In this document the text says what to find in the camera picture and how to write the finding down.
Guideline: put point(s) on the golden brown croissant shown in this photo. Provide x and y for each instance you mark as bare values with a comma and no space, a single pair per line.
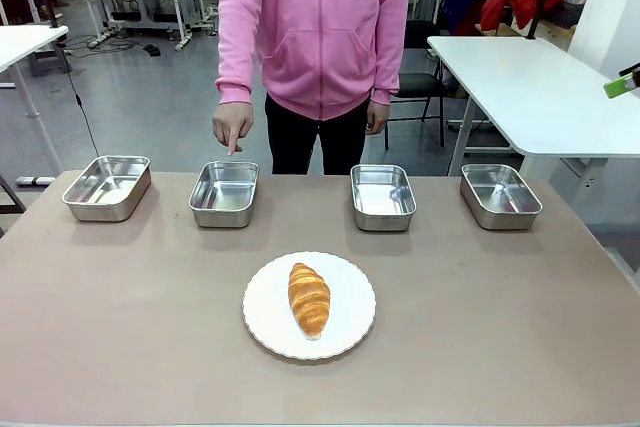
309,300

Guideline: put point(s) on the person's right hand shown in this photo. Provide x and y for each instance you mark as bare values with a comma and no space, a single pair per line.
231,123

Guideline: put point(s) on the person's right forearm pink sleeve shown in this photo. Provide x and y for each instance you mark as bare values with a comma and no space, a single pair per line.
235,42

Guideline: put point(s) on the black folding chair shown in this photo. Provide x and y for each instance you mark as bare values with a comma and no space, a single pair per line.
422,77

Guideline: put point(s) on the rectangular steel container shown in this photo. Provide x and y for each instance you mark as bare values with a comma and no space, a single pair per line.
382,197
500,196
224,194
106,188

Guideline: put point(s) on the person's left forearm pink sleeve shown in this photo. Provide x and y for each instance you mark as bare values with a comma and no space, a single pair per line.
392,47

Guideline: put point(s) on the pink hoodie torso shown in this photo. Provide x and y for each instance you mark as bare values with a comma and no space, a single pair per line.
325,22

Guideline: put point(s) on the white scalloped plate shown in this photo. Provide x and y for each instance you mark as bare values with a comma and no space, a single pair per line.
270,307

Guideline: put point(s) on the black trousers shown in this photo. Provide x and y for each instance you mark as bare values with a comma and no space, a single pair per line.
300,142

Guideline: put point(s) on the white side table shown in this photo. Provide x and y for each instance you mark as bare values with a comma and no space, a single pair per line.
540,92

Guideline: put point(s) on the person's left hand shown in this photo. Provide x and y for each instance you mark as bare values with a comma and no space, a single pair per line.
376,120

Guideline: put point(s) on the white desk with round leg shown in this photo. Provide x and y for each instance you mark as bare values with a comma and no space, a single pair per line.
25,52

